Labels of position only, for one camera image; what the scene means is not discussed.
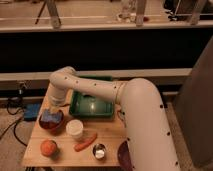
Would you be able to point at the blue sponge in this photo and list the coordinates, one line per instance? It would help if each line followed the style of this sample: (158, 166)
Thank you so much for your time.
(47, 116)

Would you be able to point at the small metal bowl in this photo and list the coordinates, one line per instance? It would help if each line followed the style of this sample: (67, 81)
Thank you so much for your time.
(99, 151)

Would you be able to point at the grey panel at right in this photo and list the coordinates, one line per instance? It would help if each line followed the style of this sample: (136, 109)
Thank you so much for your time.
(194, 109)

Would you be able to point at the white plastic cup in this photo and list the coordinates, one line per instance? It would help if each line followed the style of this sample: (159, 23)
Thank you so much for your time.
(74, 128)

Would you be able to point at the green plastic tray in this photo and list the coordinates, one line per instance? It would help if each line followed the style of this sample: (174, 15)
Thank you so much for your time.
(86, 106)

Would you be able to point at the wooden table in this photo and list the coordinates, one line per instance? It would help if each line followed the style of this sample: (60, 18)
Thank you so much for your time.
(112, 135)

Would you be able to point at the orange round fruit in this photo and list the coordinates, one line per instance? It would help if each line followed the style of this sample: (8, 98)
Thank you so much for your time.
(48, 148)

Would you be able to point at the blue box on floor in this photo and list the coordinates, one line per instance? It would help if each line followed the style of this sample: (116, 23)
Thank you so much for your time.
(31, 111)

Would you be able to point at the orange carrot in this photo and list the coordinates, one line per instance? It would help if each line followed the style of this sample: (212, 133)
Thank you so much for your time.
(84, 143)

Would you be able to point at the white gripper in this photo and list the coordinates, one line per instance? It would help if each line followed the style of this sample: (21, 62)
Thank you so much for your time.
(54, 106)

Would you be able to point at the dark purple plate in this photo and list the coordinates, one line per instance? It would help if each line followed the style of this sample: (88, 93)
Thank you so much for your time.
(124, 157)

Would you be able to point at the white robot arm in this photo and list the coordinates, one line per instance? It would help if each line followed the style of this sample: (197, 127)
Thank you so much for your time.
(149, 137)

